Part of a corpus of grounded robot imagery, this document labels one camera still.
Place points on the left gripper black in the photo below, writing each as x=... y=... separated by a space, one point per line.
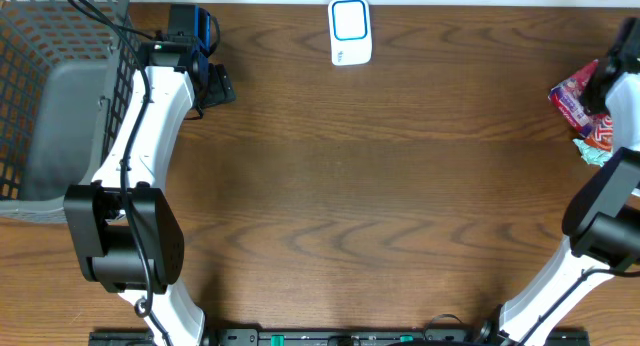
x=220 y=86

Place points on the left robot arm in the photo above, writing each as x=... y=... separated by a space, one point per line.
x=125 y=235

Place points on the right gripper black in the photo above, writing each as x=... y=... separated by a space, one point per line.
x=592 y=99

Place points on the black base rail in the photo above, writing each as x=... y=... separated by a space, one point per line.
x=252 y=337

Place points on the orange brown snack bar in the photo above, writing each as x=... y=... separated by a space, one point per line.
x=601 y=135

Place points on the teal snack packet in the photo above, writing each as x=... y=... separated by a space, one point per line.
x=593 y=152

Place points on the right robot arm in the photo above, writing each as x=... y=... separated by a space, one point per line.
x=600 y=231

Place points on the red purple snack bag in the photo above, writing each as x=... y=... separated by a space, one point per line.
x=565 y=97

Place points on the grey plastic mesh basket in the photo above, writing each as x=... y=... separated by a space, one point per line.
x=66 y=82

